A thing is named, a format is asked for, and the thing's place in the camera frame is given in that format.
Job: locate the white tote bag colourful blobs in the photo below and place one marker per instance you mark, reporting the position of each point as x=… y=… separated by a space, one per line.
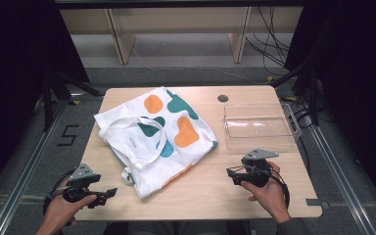
x=143 y=153

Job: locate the light wooden desk frame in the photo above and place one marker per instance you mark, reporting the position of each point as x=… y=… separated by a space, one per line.
x=124 y=36

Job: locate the grey tape strip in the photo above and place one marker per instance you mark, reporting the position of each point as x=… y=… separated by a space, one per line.
x=316 y=203

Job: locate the grey table grommet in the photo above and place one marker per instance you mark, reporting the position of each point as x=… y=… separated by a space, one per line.
x=223 y=98

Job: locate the person's left hand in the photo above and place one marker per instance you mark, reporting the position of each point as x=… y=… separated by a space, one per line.
x=62 y=210

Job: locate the dark curtain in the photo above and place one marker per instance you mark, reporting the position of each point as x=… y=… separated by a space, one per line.
x=13 y=65
x=359 y=81

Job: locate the person's right hand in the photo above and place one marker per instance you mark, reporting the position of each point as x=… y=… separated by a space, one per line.
x=271 y=196

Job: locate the yellow tape piece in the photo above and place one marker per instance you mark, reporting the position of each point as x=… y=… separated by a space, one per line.
x=270 y=78
x=75 y=102
x=292 y=98

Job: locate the clear plastic container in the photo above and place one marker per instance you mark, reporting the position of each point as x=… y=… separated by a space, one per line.
x=258 y=130

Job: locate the aluminium floor rail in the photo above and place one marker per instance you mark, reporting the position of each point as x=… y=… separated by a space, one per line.
x=29 y=169
x=342 y=182

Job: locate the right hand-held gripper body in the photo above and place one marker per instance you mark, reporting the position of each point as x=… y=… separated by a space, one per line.
x=259 y=171

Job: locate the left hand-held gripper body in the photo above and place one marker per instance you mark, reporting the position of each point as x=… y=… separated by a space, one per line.
x=81 y=178

